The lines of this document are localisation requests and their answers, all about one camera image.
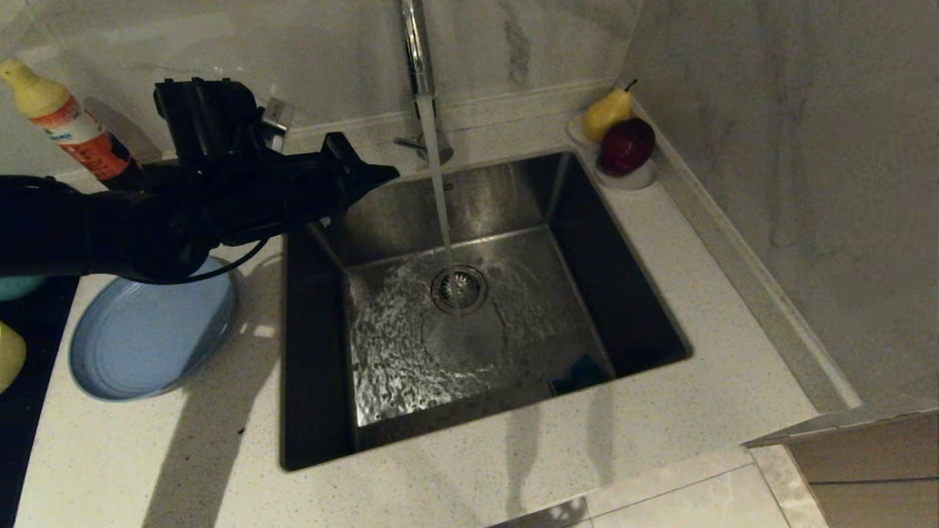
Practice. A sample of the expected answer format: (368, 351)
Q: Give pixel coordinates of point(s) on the orange-label dish soap bottle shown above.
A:
(70, 128)

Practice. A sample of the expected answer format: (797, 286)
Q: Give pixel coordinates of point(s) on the black induction cooktop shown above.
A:
(29, 411)

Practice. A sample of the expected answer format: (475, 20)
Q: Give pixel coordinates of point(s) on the chrome faucet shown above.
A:
(417, 51)

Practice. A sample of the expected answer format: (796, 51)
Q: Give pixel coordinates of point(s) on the stainless steel sink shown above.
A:
(631, 293)

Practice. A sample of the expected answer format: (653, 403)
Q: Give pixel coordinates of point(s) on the yellow pear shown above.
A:
(607, 114)

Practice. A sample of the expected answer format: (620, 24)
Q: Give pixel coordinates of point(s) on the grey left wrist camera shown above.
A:
(279, 117)

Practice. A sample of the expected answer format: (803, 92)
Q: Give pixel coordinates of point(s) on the metal sink drain strainer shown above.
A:
(469, 290)

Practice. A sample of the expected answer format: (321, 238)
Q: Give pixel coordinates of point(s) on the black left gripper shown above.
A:
(279, 194)

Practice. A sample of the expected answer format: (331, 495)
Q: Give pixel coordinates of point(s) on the dark red apple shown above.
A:
(628, 147)

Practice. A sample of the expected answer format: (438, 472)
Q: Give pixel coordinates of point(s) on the yellow sponge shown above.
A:
(579, 374)

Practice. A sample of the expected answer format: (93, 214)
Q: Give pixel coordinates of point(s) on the white fruit dish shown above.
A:
(632, 184)

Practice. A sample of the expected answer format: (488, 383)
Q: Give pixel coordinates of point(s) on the teal plastic bowl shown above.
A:
(18, 287)

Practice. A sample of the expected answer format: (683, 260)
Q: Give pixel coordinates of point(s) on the light blue plate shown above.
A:
(147, 337)

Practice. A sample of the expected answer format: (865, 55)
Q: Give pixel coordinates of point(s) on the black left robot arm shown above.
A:
(95, 227)

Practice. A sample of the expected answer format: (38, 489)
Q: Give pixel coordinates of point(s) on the yellow plastic bowl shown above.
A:
(9, 356)

